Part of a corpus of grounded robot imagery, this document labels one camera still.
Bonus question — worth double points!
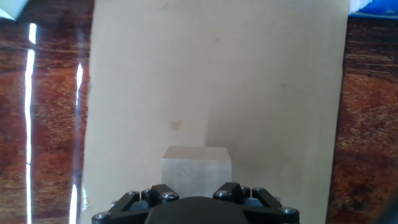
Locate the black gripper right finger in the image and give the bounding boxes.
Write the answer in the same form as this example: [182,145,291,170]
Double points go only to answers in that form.
[213,182,300,224]

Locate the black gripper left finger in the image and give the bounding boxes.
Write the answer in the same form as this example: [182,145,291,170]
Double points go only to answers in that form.
[91,184,180,224]

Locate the light wooden block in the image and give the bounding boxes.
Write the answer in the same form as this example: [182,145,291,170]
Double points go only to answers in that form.
[160,144,233,198]

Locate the dark red wooden board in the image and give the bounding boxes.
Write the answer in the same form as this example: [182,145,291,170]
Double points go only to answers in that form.
[0,0,398,224]

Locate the brown cardboard sheet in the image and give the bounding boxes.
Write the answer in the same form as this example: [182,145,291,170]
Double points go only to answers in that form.
[79,0,351,224]

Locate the blue tissue pack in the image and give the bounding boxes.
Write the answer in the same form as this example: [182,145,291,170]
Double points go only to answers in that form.
[348,0,398,21]

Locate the gold tissue pack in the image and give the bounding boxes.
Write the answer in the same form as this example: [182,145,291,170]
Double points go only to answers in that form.
[0,0,30,21]

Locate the black cable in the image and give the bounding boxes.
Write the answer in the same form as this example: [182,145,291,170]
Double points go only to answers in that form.
[371,189,398,224]

